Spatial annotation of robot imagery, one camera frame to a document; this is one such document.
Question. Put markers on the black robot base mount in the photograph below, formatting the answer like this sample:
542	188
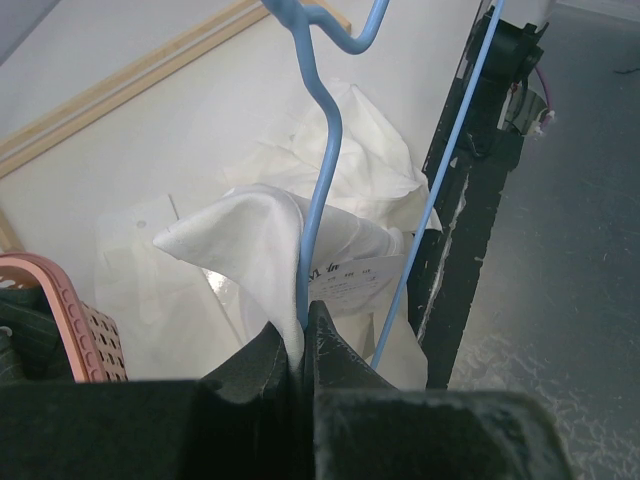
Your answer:
477	143

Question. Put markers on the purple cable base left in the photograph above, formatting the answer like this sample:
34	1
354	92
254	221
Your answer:
545	95

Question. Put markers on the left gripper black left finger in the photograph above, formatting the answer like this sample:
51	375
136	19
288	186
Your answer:
231	424

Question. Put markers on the wooden clothes rack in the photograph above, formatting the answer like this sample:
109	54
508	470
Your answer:
80	60

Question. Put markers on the white shirt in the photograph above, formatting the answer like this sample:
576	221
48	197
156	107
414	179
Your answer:
187	292

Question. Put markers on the dark pinstriped shirt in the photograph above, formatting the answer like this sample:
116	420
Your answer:
35	336

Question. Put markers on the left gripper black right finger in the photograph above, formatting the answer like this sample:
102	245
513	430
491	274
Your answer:
362	427

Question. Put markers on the pink plastic laundry basket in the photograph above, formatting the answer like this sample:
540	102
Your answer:
90	338

